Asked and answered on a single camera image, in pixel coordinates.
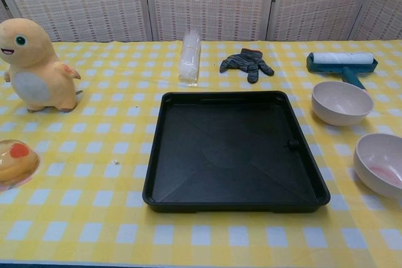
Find beige bowl with pink stain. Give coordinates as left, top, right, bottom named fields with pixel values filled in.
left=353, top=132, right=402, bottom=200

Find black square plastic tray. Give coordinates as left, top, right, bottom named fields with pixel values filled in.
left=142, top=90, right=331, bottom=214

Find clear wrapped plastic cup stack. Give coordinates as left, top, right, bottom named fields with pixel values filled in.
left=177, top=29, right=202, bottom=87

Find grey striped work glove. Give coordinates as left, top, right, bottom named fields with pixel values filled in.
left=219, top=48, right=275, bottom=84

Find woven folding screen panel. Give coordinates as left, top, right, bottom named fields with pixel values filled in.
left=266, top=0, right=383, bottom=42
left=348, top=0, right=402, bottom=41
left=143, top=0, right=279, bottom=42
left=0, top=0, right=151, bottom=43

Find plain beige bowl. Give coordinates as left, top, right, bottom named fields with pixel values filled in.
left=311, top=81, right=375, bottom=127

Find teal lint roller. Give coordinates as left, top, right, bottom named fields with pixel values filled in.
left=306, top=51, right=379, bottom=91

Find yellow white checkered tablecloth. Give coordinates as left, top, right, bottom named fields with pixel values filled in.
left=0, top=40, right=402, bottom=268

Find orange dinosaur plush toy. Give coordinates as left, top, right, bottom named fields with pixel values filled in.
left=0, top=18, right=82, bottom=113

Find clear dome pack orange heart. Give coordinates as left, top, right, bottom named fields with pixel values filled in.
left=0, top=139, right=41, bottom=191

